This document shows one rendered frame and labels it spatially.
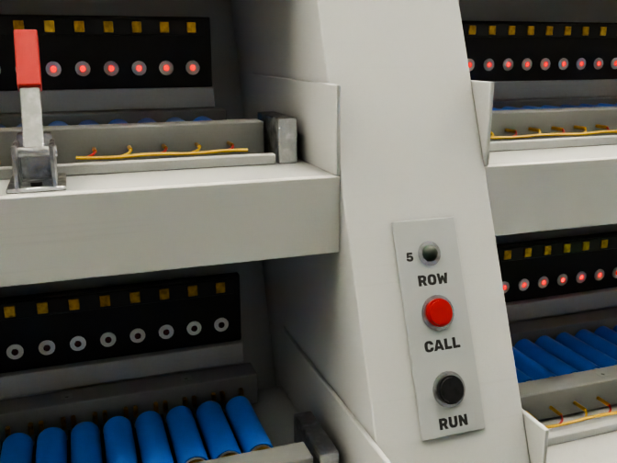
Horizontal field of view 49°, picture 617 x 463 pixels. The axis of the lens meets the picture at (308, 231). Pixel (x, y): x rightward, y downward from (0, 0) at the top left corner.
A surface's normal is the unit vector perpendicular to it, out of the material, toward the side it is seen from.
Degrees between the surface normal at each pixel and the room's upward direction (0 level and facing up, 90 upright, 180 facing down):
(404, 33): 90
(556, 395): 112
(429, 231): 90
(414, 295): 90
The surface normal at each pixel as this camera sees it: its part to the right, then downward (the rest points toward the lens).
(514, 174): 0.33, 0.25
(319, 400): -0.94, 0.09
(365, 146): 0.30, -0.14
